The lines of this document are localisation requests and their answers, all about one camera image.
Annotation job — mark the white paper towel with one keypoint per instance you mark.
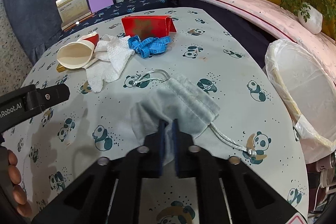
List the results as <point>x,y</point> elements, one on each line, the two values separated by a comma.
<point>113,56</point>

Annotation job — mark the dark blue patterned cloth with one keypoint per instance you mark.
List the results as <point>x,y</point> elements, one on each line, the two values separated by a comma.
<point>131,7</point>

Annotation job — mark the bin with white bag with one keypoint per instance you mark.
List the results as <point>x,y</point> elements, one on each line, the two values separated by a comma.
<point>307,82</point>

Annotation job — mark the person's left hand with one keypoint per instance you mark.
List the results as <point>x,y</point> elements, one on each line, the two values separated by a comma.
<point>18,179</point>

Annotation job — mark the panda print tablecloth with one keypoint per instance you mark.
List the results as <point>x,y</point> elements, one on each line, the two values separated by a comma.
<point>223,69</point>

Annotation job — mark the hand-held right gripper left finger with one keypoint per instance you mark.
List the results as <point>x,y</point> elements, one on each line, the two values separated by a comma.
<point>162,146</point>

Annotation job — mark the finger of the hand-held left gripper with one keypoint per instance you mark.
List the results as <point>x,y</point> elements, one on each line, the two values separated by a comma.
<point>50,96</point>

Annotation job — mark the red white paper cup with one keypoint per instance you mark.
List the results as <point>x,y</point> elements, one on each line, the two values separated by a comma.
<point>74,56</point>

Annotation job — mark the red paper envelope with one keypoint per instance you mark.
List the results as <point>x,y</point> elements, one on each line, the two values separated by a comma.
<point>147,24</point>

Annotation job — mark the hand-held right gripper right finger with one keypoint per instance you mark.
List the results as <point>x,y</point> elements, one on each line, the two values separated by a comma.
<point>176,146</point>

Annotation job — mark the blue measuring tape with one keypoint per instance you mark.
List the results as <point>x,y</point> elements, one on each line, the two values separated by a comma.
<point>147,47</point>

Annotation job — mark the gold flat box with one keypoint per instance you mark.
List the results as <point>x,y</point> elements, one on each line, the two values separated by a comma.
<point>61,68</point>

